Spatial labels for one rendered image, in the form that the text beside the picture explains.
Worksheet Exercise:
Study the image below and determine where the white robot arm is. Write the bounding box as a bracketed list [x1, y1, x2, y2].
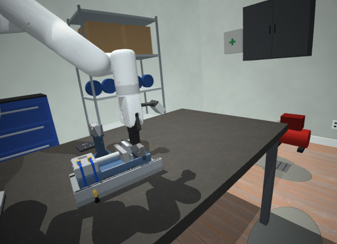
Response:
[0, 0, 140, 95]

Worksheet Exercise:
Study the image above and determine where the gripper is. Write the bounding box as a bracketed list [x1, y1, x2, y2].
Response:
[116, 92, 143, 145]

